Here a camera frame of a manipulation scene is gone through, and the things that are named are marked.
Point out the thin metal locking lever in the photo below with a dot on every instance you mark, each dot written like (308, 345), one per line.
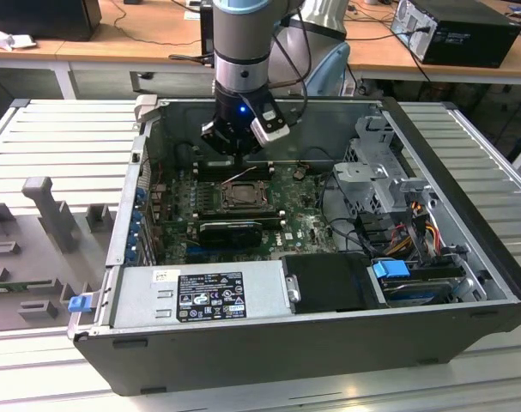
(242, 173)

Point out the round coin cell battery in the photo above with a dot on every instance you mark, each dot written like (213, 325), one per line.
(299, 173)

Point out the wooden desk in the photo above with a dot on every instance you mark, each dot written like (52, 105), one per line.
(114, 47)
(380, 51)

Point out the silver square CPU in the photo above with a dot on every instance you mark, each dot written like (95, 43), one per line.
(246, 194)

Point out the grey power supply unit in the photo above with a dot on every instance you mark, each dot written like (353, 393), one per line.
(131, 300)

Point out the open black PC case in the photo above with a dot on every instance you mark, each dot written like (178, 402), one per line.
(286, 356)

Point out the pale blue teach pendant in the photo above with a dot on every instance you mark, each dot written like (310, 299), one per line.
(333, 68)

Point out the grey parts rack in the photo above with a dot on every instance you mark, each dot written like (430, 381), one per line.
(32, 240)

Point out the black plastic shroud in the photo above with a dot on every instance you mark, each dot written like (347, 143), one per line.
(328, 279)

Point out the blue case release latch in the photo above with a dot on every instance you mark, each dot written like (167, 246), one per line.
(80, 304)

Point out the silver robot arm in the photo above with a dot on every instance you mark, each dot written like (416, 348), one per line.
(240, 34)

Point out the crumpled white paper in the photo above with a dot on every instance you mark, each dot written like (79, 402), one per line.
(11, 40)

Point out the hard disk blue carrier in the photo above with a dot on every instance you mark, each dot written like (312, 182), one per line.
(391, 272)

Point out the small black upright box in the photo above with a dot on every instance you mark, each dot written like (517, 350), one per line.
(206, 26)

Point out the black desktop computer tower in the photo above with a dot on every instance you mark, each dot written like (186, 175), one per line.
(470, 38)

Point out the green motherboard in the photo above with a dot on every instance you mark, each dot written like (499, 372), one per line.
(303, 223)

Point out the black graphics card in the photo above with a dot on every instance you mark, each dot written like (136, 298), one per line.
(230, 234)

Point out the silver metal drive cage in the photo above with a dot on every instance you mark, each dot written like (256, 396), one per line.
(354, 171)

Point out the large black computer box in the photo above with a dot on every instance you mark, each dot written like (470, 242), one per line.
(41, 19)

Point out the grey plastic case latch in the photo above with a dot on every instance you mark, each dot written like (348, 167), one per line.
(146, 107)

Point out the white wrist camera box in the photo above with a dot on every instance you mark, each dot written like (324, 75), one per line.
(273, 133)

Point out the CPU socket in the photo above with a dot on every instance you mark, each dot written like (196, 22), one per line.
(266, 208)

